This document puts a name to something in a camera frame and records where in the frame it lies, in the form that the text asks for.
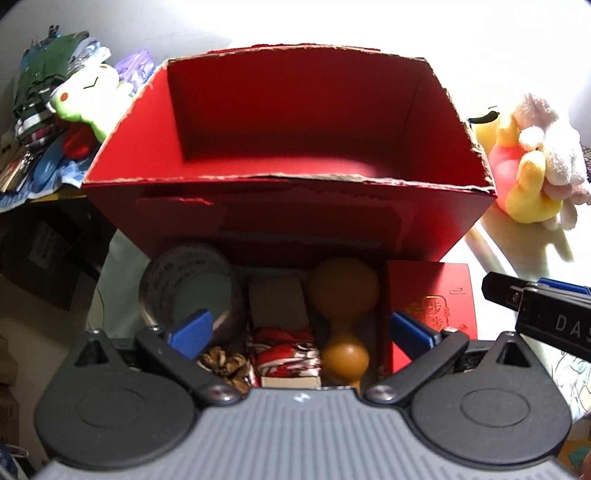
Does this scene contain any orange ball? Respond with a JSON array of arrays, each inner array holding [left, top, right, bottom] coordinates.
[[307, 257, 382, 394]]

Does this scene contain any red envelope with gold print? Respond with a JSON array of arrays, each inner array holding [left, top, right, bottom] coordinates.
[[387, 261, 479, 376]]

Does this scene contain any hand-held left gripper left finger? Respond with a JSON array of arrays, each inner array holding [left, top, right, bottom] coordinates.
[[73, 309, 242, 409]]

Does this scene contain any pale green printed bedsheet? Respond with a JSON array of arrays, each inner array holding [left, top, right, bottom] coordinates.
[[85, 0, 591, 476]]

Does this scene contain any yellow bear plush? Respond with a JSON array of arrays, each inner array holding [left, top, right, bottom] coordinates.
[[468, 106, 578, 227]]

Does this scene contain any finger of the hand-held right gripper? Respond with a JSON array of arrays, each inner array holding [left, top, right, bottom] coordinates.
[[536, 278, 591, 297], [481, 271, 527, 313]]

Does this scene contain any brown cardboard box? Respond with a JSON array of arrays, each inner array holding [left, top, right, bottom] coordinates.
[[0, 198, 116, 315]]

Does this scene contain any dark green garment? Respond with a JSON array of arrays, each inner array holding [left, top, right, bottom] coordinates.
[[13, 28, 93, 145]]

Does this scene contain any red cardboard box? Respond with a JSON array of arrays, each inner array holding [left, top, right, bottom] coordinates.
[[82, 42, 498, 267]]

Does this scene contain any green frog plush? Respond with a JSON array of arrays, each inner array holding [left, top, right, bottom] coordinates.
[[48, 62, 139, 142]]

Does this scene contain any red fabric item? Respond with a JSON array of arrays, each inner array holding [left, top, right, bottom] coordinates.
[[62, 124, 100, 160]]

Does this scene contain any blue white patterned cloth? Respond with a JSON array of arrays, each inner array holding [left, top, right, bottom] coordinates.
[[69, 37, 112, 75]]

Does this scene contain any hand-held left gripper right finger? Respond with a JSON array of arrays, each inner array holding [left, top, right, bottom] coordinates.
[[365, 311, 537, 410]]

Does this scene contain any purple tissue pack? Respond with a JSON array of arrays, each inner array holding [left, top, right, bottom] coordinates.
[[113, 48, 156, 93]]

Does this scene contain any printed tape roll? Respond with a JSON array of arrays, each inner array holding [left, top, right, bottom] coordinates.
[[139, 244, 246, 348]]

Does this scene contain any red patterned cloth pouch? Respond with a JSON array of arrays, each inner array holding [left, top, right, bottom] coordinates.
[[252, 327, 322, 378]]

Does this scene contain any blue patterned towel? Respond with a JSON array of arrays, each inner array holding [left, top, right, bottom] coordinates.
[[0, 134, 99, 213]]

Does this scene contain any white bunny plush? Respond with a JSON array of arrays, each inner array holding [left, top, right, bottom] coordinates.
[[512, 93, 591, 232]]

